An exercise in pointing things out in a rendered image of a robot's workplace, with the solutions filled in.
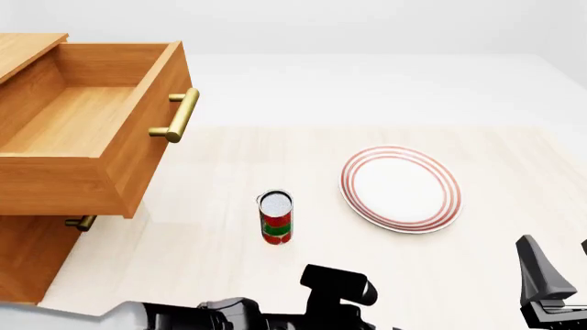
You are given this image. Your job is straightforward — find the red and green tin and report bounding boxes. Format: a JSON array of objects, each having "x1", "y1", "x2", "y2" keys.
[{"x1": 255, "y1": 188, "x2": 294, "y2": 247}]

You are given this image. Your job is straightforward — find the long brass drawer handle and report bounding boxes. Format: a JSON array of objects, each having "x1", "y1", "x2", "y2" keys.
[{"x1": 148, "y1": 87, "x2": 201, "y2": 145}]

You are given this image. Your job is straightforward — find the wooden cabinet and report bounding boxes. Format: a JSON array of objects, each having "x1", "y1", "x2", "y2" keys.
[{"x1": 0, "y1": 32, "x2": 100, "y2": 306}]

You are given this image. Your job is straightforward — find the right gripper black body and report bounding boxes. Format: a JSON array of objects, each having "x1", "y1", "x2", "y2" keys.
[{"x1": 520, "y1": 297, "x2": 587, "y2": 330}]

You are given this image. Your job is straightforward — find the open wooden drawer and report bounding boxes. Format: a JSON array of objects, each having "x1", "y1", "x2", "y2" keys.
[{"x1": 0, "y1": 39, "x2": 194, "y2": 220}]

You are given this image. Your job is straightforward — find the white plate with red rings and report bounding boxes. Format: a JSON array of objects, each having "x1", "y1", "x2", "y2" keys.
[{"x1": 338, "y1": 145, "x2": 463, "y2": 236}]

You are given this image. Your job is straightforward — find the closed wooden drawer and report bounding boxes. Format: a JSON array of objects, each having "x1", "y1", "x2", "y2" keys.
[{"x1": 0, "y1": 214, "x2": 89, "y2": 305}]

